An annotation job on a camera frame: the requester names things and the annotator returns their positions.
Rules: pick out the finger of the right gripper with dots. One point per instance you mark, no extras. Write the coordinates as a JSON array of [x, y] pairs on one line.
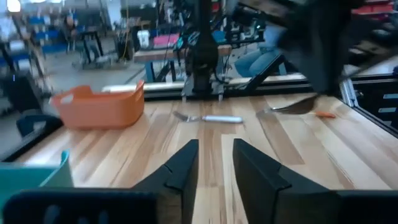
[[312, 74], [329, 74]]

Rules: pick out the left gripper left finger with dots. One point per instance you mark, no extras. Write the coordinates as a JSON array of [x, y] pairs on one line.
[[180, 186]]

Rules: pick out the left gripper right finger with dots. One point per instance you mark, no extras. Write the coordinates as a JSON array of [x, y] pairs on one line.
[[264, 193]]

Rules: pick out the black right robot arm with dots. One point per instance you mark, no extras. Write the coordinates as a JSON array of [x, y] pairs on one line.
[[203, 53]]

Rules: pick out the black drawer cabinet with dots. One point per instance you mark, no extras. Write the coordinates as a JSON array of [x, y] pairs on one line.
[[373, 102]]

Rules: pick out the person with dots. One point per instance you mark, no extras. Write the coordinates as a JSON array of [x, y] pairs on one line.
[[255, 62]]

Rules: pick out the red storage box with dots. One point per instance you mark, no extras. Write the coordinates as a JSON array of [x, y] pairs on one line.
[[373, 9]]

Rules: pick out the red-orange plastic bin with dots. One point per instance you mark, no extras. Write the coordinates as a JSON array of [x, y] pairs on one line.
[[99, 109]]

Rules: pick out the pink box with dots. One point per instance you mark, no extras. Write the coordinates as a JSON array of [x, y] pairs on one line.
[[166, 40]]

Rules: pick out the white container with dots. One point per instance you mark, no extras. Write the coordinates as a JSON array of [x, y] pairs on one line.
[[143, 39]]

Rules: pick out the green plastic bin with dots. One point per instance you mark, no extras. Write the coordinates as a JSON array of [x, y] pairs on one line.
[[25, 177]]

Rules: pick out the small black table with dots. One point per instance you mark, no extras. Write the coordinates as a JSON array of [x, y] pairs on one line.
[[93, 34]]

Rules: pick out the black case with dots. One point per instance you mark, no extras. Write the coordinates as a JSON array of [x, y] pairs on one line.
[[18, 93]]

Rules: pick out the blue chair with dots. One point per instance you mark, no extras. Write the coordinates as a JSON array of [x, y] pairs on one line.
[[54, 48]]

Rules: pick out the silver bracket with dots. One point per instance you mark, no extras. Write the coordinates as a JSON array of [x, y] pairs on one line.
[[347, 93]]

